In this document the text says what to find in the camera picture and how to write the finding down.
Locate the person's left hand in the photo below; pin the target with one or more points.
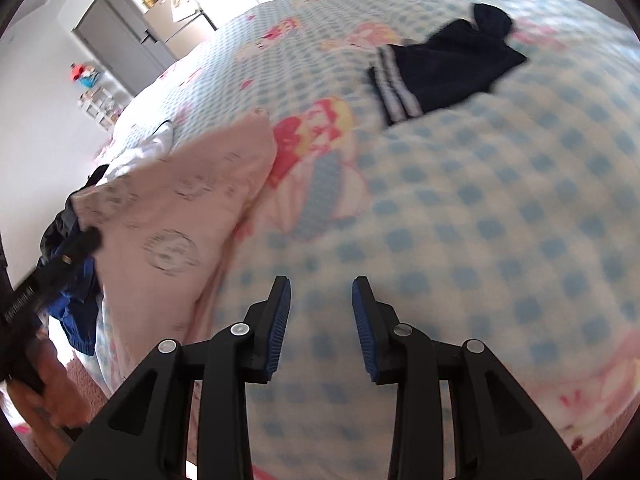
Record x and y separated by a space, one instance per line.
65 395

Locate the black garment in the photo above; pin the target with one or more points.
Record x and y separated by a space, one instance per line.
57 227

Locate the silver refrigerator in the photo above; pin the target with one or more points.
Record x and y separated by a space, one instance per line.
180 22

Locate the navy garment with white stripes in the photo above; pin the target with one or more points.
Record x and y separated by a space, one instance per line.
450 65

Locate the blue checked printed blanket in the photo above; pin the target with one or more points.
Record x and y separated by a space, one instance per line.
475 220

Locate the pink printed pajama pants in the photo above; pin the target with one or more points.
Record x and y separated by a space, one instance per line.
175 220

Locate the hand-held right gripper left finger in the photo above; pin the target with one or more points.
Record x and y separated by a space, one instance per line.
275 330

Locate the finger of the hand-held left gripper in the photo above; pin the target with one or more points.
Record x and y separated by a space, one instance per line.
72 255

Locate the grey door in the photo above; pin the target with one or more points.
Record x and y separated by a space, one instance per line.
122 42

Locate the dark blue garment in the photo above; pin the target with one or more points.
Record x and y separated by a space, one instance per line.
77 310

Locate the red and blue toy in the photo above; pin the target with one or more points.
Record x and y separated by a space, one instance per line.
85 75

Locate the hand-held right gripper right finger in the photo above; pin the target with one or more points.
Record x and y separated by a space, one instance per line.
365 330

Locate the white small shelf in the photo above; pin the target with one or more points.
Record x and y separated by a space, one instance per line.
102 105

